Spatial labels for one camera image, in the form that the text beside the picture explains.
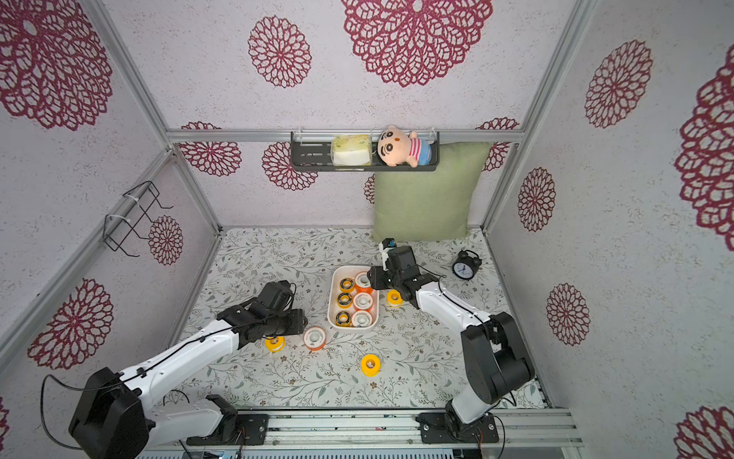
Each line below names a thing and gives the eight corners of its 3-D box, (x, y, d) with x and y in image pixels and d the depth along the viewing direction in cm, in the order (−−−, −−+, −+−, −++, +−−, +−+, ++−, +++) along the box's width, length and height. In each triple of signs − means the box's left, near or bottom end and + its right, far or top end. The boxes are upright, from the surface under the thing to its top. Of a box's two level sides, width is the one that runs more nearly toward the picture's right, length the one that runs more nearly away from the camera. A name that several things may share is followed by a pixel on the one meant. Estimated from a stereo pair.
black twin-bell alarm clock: (449, 273, 109) (455, 257, 101) (457, 263, 112) (463, 246, 104) (467, 283, 106) (475, 267, 98) (475, 272, 109) (483, 256, 101)
